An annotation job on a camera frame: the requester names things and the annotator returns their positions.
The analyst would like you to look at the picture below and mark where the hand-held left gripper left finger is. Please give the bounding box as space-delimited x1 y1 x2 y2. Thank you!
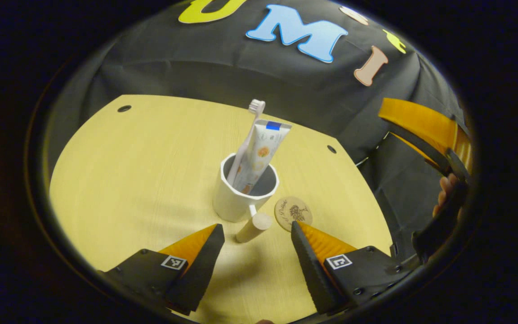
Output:
97 223 226 315

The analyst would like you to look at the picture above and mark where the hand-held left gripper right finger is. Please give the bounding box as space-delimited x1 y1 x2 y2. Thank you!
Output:
290 220 417 315

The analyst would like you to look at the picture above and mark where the round wooden coaster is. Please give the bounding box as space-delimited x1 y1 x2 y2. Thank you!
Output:
274 196 313 232

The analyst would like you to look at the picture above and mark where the white cup with wooden handle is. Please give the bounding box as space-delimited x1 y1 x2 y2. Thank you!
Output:
213 153 281 243

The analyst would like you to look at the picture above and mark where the white toothpaste tube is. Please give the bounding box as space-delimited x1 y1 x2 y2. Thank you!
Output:
232 119 292 195

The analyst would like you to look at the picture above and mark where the white toothbrush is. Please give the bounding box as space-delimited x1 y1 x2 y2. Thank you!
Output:
226 99 266 186

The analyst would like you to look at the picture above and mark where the white cable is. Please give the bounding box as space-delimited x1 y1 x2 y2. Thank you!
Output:
354 131 390 168

